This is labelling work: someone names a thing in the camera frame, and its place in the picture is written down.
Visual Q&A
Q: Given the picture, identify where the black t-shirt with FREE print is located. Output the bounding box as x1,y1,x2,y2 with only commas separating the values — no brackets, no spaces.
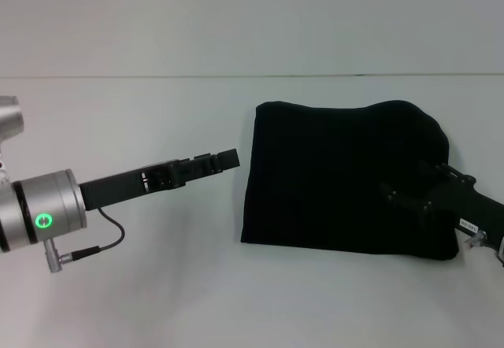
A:
239,98,461,262

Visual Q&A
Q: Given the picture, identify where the silver camera housing on bracket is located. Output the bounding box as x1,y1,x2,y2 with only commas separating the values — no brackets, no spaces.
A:
0,95,25,148

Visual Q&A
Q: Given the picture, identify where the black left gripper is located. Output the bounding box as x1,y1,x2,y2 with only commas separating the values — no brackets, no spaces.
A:
77,147,241,213

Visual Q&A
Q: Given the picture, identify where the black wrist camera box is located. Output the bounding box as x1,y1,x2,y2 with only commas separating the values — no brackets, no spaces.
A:
454,216,489,235

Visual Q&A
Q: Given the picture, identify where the silver cable connector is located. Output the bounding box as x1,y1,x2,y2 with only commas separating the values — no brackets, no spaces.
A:
464,231,488,251

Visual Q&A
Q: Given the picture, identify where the thin dark cable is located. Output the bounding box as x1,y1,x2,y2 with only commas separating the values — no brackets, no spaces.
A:
484,236,504,267

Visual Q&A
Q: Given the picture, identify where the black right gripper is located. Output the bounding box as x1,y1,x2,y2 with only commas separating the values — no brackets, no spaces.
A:
379,159,504,243

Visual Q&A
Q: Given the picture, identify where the silver elbow cable plug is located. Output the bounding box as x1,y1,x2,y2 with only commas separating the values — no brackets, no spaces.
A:
43,237,75,273

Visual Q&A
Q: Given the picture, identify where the dark red cable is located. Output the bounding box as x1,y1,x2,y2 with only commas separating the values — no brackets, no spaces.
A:
70,205,126,257

